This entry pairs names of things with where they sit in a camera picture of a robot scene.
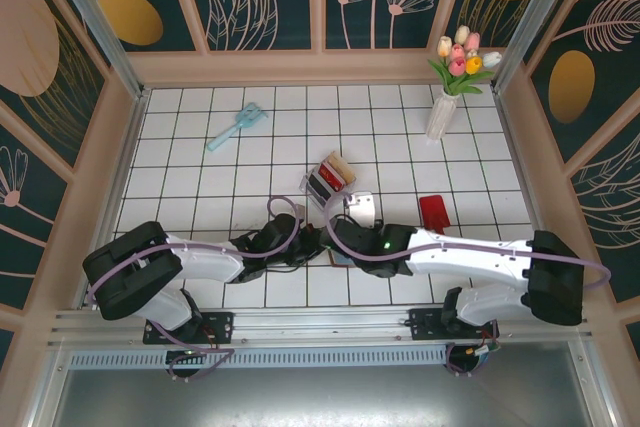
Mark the white ribbed vase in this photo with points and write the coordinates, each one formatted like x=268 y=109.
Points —
x=440 y=119

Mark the aluminium frame rail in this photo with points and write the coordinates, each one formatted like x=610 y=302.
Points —
x=320 y=327

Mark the artificial tulip bouquet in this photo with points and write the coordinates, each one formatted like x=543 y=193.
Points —
x=457 y=69

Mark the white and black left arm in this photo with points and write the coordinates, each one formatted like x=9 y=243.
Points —
x=200 y=259

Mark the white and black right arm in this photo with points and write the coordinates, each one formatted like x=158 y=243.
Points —
x=465 y=257

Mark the red card stack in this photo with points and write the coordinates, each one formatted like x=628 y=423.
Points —
x=331 y=174

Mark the brown leather card holder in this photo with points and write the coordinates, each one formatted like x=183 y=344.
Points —
x=341 y=260

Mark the light blue toy fork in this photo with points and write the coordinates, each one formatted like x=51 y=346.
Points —
x=246 y=117

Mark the gold VIP card stack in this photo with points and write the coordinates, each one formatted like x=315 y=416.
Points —
x=342 y=164

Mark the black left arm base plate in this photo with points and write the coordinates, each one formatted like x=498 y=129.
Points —
x=220 y=327

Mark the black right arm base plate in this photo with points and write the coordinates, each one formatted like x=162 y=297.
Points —
x=425 y=324

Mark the aluminium corner post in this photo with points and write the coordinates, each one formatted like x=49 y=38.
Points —
x=95 y=22
x=535 y=22

